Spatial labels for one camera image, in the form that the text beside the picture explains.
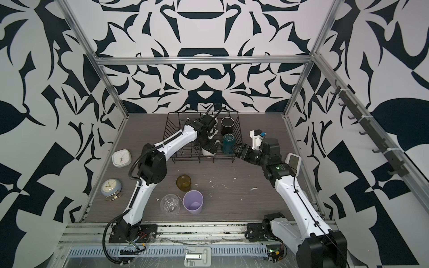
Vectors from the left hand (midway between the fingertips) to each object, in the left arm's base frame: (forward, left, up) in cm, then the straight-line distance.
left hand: (210, 143), depth 95 cm
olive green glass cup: (-20, +14, -6) cm, 25 cm away
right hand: (-13, -11, +15) cm, 23 cm away
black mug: (+10, -10, +3) cm, 14 cm away
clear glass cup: (-30, +20, -8) cm, 37 cm away
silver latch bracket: (-51, +6, -6) cm, 51 cm away
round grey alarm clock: (-22, +49, -4) cm, 54 cm away
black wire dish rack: (+11, -5, -5) cm, 13 cm away
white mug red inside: (-5, +2, -3) cm, 6 cm away
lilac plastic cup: (-29, +9, -5) cm, 31 cm away
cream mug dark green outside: (-2, -10, +3) cm, 10 cm away
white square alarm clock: (-5, +50, -6) cm, 51 cm away
